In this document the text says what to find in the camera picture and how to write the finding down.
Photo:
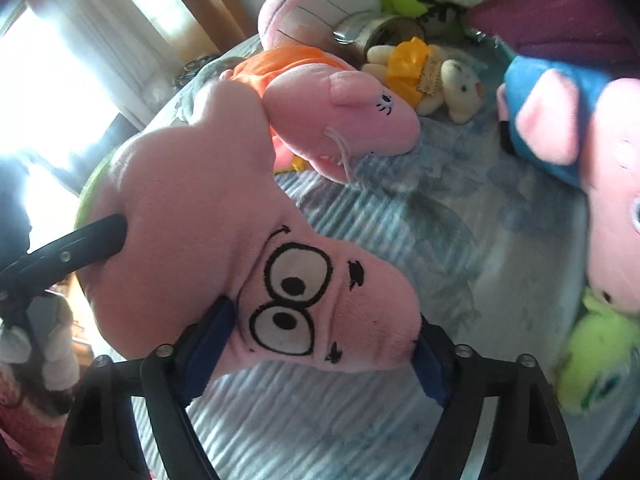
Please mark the pink pig plush blue shirt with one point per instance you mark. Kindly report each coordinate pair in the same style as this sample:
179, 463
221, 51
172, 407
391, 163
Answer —
590, 160

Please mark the white curtain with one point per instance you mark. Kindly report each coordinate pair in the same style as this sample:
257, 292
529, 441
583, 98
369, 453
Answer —
100, 35

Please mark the pink starfish plush toy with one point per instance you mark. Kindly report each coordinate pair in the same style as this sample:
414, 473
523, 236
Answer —
200, 230

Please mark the pink pig plush orange dress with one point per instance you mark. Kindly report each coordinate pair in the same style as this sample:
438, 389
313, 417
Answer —
340, 110

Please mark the lime green plush toy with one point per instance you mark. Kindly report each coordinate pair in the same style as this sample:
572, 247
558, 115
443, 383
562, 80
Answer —
595, 360

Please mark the pink plush toy white stripes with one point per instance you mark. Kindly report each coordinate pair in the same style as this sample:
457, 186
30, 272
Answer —
310, 7

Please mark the person's left hand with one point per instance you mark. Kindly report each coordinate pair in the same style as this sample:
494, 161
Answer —
47, 345

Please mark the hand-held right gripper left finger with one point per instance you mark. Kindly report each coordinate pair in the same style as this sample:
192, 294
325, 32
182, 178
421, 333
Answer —
210, 341

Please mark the blue printed blanket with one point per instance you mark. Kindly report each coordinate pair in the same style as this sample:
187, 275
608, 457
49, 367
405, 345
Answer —
450, 220

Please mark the red patterned cloth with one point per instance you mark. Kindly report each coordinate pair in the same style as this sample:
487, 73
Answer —
25, 425

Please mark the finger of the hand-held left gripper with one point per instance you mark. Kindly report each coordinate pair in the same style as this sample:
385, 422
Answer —
75, 250

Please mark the purple plush toy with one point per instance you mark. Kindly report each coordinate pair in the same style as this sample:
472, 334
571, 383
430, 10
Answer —
560, 20

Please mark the metal can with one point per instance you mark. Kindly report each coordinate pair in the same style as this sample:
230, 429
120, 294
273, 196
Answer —
372, 35

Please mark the cream bear plush yellow dress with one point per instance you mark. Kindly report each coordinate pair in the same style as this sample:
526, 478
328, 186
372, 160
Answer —
425, 77

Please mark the wooden door frame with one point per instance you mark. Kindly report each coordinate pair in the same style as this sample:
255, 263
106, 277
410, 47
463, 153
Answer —
210, 0

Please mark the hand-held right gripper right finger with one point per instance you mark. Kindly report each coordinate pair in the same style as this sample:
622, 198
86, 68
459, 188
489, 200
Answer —
431, 371

